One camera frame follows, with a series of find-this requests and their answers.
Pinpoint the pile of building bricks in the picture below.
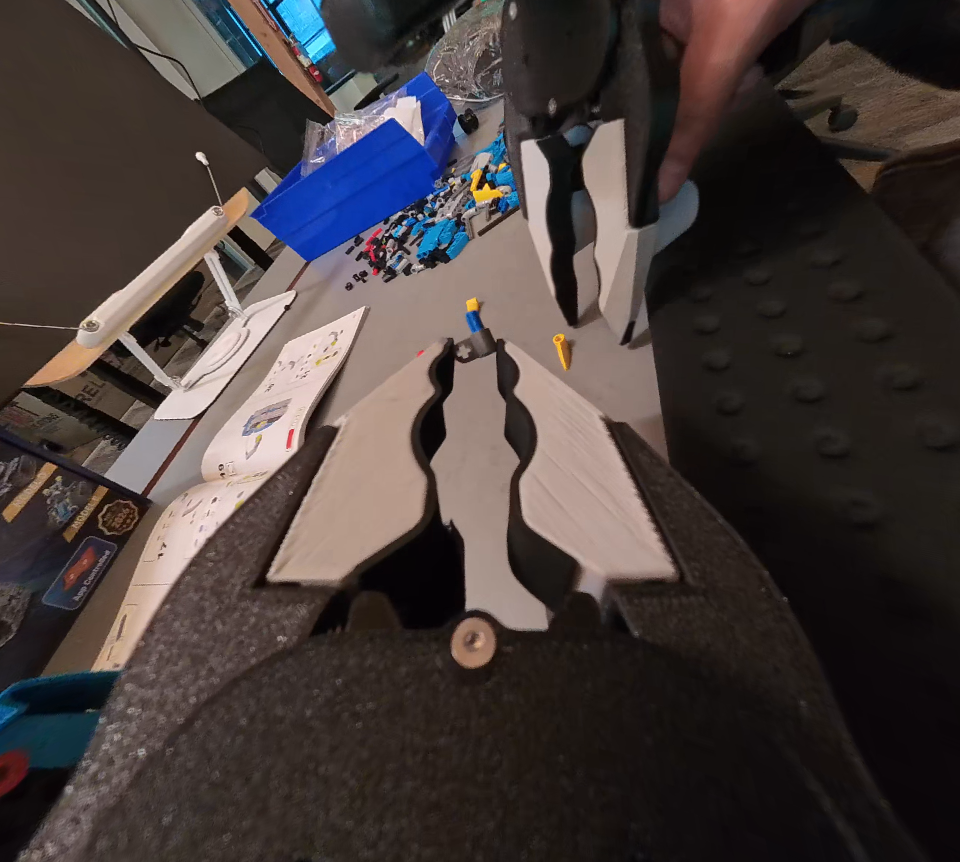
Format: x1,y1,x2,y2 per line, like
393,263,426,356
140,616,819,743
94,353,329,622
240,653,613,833
343,130,522,293

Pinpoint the instruction booklet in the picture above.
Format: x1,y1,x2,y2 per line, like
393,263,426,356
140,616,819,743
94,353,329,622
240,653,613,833
90,305,370,671

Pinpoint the grey desk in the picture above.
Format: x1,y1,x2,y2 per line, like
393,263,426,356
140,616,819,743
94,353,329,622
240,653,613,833
41,89,672,675

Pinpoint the black chair base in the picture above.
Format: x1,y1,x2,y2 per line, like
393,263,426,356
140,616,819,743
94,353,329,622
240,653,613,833
776,78,912,165

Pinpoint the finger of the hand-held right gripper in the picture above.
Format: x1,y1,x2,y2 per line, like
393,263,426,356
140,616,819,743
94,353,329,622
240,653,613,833
519,134,603,330
581,118,663,347

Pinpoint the robot kit box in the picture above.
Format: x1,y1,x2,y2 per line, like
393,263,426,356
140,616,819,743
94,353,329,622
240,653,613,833
0,427,155,690

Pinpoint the shelf with cardboard boxes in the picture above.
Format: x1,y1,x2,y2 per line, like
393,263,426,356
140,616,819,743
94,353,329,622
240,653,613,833
0,232,256,473

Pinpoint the dark partition panel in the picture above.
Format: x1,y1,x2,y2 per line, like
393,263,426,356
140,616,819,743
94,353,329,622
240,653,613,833
0,0,275,405

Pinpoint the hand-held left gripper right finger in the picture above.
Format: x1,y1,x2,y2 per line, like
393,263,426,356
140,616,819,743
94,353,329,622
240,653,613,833
498,340,682,584

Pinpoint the blue toy robot model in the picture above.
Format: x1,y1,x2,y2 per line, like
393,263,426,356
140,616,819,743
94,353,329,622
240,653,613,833
0,670,121,803

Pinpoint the blue plastic bin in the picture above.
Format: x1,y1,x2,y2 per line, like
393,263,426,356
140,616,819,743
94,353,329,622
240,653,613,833
251,73,459,263

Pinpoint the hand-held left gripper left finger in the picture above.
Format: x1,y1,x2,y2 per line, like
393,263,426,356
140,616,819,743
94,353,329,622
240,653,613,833
266,339,457,587

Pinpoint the clear plastic bag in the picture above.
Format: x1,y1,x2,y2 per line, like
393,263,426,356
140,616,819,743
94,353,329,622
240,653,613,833
300,93,429,176
423,14,511,105

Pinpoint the white desk lamp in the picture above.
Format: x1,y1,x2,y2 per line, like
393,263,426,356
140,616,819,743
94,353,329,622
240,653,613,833
0,151,297,422

